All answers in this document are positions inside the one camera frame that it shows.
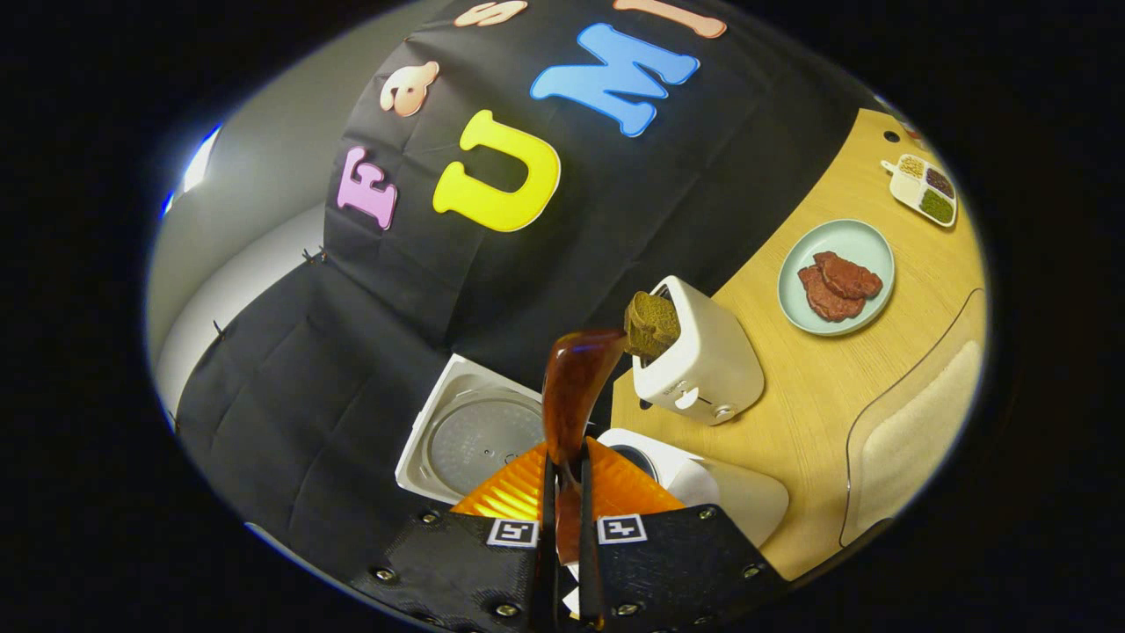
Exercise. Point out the large ceiling light panel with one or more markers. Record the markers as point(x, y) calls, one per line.
point(198, 171)

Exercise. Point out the black backdrop cloth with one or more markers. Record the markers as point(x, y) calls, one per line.
point(615, 176)

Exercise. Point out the white rice cooker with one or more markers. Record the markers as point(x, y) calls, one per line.
point(738, 501)

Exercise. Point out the white divided grain dish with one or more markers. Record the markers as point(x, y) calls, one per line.
point(905, 186)

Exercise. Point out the clear table mat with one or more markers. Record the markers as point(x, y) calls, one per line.
point(932, 323)

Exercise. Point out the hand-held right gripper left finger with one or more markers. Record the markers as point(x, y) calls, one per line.
point(545, 580)

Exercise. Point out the brown toast slice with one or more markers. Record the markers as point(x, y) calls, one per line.
point(652, 323)

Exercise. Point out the pale green plate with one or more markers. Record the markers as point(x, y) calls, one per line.
point(845, 236)

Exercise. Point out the white toaster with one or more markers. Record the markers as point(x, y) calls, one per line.
point(703, 360)

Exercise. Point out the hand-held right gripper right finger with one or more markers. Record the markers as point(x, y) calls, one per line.
point(587, 571)

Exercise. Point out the brown wooden spoon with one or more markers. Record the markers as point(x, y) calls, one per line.
point(571, 387)

